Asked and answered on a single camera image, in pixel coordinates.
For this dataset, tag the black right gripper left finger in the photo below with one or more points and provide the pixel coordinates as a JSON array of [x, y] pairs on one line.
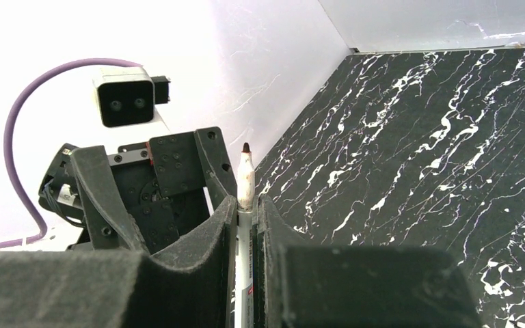
[[187, 284]]

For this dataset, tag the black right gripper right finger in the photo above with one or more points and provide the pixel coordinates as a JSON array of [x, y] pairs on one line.
[[301, 284]]

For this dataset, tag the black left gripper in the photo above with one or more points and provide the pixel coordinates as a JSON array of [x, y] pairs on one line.
[[145, 196]]

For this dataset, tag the white marker red end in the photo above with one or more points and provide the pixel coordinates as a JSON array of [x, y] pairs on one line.
[[244, 304]]

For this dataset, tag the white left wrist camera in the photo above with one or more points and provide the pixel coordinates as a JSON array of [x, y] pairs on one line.
[[128, 96]]

